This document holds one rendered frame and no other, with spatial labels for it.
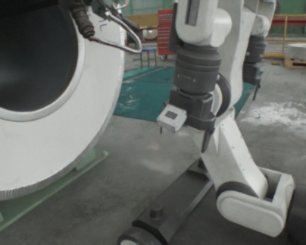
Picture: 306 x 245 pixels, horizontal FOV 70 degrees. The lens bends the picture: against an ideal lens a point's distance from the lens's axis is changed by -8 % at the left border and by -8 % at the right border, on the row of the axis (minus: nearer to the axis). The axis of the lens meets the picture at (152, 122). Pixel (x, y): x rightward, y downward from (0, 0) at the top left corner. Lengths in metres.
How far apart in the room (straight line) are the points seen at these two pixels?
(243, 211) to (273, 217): 0.09
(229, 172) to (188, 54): 0.42
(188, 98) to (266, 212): 0.40
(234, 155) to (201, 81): 0.33
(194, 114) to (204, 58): 0.12
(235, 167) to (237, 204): 0.11
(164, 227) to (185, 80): 0.51
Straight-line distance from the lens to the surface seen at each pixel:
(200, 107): 0.47
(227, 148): 0.71
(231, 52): 0.63
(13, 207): 1.38
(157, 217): 0.81
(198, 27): 0.41
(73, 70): 1.13
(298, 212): 0.75
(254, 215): 0.75
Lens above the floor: 0.79
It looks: 22 degrees down
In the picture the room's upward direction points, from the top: 4 degrees counter-clockwise
